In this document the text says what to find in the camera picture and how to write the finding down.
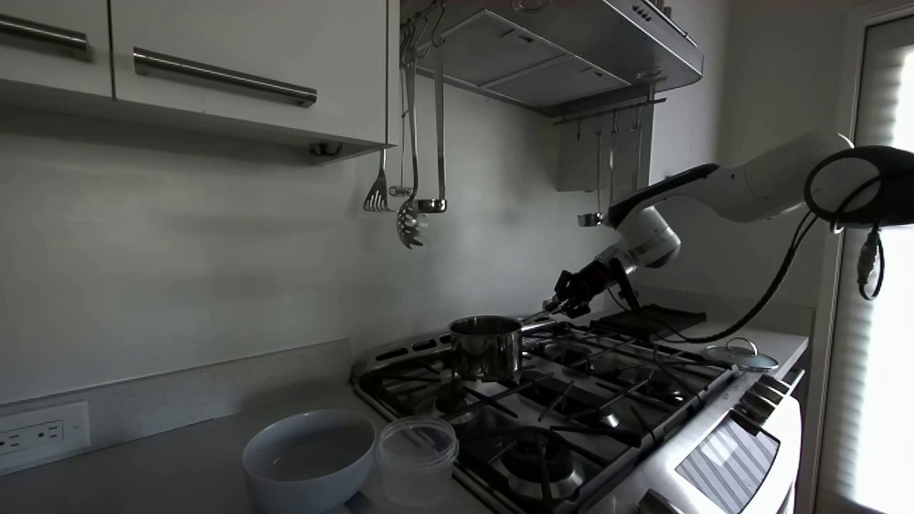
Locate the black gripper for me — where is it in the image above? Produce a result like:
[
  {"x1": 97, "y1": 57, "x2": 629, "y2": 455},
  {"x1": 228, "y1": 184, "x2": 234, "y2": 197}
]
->
[{"x1": 542, "y1": 245, "x2": 636, "y2": 322}]

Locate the silver pot with long handle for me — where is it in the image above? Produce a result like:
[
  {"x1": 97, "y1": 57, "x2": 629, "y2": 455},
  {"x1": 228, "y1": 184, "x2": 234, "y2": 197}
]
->
[{"x1": 446, "y1": 315, "x2": 566, "y2": 387}]

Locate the stainless steel gas stove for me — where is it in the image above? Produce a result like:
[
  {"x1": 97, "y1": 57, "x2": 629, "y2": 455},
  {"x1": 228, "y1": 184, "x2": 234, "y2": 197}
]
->
[{"x1": 348, "y1": 312, "x2": 808, "y2": 514}]

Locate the glass pot lid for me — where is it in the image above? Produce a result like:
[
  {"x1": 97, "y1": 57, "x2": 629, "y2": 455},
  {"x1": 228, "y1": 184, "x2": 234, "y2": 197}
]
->
[{"x1": 699, "y1": 335, "x2": 784, "y2": 374}]

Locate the silver stove knob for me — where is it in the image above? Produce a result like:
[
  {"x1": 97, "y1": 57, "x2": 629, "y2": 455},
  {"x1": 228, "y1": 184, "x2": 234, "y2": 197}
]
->
[
  {"x1": 742, "y1": 387, "x2": 779, "y2": 418},
  {"x1": 758, "y1": 374, "x2": 793, "y2": 401}
]

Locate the black griddle tray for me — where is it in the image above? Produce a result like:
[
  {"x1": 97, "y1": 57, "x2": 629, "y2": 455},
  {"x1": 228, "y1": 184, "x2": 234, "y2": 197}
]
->
[{"x1": 591, "y1": 304, "x2": 712, "y2": 344}]

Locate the hanging pasta spoon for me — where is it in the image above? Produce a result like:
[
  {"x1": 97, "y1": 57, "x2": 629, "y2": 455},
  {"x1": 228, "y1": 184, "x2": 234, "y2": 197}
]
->
[{"x1": 394, "y1": 55, "x2": 429, "y2": 255}]

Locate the hanging metal ladle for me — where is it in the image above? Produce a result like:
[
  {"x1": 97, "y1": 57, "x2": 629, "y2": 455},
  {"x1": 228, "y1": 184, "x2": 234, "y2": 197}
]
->
[{"x1": 414, "y1": 45, "x2": 452, "y2": 217}]

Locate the hanging metal spatula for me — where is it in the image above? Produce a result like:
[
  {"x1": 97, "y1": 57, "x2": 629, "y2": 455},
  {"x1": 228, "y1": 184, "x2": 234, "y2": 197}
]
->
[{"x1": 359, "y1": 140, "x2": 394, "y2": 215}]

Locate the clear plastic container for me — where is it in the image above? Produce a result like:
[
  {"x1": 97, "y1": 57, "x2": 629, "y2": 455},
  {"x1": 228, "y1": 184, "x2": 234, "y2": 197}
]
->
[{"x1": 374, "y1": 418, "x2": 462, "y2": 514}]

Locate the stainless steel range hood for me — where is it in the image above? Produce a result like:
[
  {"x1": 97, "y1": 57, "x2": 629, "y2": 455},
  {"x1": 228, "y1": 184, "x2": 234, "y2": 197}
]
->
[{"x1": 402, "y1": 0, "x2": 709, "y2": 122}]

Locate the white window blind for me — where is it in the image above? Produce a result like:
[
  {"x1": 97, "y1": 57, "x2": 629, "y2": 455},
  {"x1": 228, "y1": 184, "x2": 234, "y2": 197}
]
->
[{"x1": 822, "y1": 14, "x2": 914, "y2": 514}]

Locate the wide white cabinet door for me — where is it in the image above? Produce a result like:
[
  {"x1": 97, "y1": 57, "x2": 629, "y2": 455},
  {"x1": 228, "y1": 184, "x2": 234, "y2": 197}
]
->
[{"x1": 109, "y1": 0, "x2": 394, "y2": 152}]

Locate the narrow white cabinet door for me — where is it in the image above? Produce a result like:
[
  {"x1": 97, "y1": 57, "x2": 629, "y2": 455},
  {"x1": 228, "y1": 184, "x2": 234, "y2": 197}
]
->
[{"x1": 0, "y1": 0, "x2": 114, "y2": 104}]

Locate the metal utensil rail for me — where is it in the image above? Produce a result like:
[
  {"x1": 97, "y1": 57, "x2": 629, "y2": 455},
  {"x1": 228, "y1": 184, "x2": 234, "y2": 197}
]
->
[{"x1": 549, "y1": 91, "x2": 668, "y2": 128}]

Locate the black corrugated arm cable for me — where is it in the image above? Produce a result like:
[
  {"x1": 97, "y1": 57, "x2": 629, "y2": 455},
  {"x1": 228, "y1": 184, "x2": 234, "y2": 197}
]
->
[{"x1": 666, "y1": 171, "x2": 891, "y2": 348}]

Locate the long silver cabinet handle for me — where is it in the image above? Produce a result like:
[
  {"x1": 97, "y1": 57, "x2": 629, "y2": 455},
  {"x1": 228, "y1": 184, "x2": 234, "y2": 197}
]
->
[{"x1": 132, "y1": 45, "x2": 321, "y2": 111}]

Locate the white double wall outlet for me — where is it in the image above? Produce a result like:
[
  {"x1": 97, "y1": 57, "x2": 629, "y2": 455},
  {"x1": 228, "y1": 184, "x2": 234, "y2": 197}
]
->
[{"x1": 0, "y1": 397, "x2": 95, "y2": 479}]

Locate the short silver cabinet handle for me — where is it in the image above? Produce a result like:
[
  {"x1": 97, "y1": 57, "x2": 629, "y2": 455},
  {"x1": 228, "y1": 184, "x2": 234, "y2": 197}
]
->
[{"x1": 0, "y1": 11, "x2": 95, "y2": 57}]

